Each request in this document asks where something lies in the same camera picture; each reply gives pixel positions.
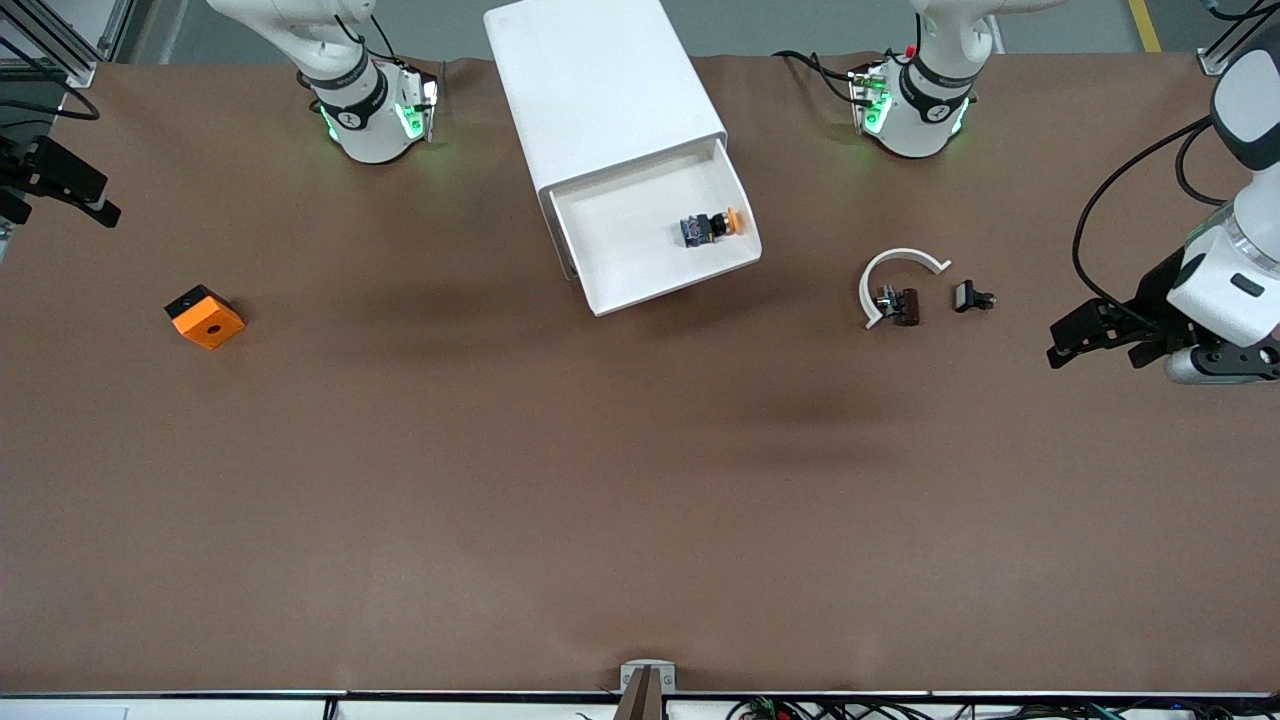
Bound orange push button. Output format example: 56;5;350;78
680;205;748;249

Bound white curved pipe clamp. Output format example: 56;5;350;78
858;247;952;330

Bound orange and black cube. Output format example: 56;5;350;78
164;284;246;351

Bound brown table cover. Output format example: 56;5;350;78
0;52;1280;696

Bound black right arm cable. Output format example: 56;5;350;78
0;60;103;123

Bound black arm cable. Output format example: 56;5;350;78
0;60;103;123
1073;118;1229;313

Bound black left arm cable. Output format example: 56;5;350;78
1073;118;1229;313

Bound aluminium frame post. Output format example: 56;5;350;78
0;0;136;98
1195;0;1280;78

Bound black base cable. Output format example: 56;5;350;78
773;48;863;106

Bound grey metal bracket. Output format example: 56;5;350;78
620;659;677;693

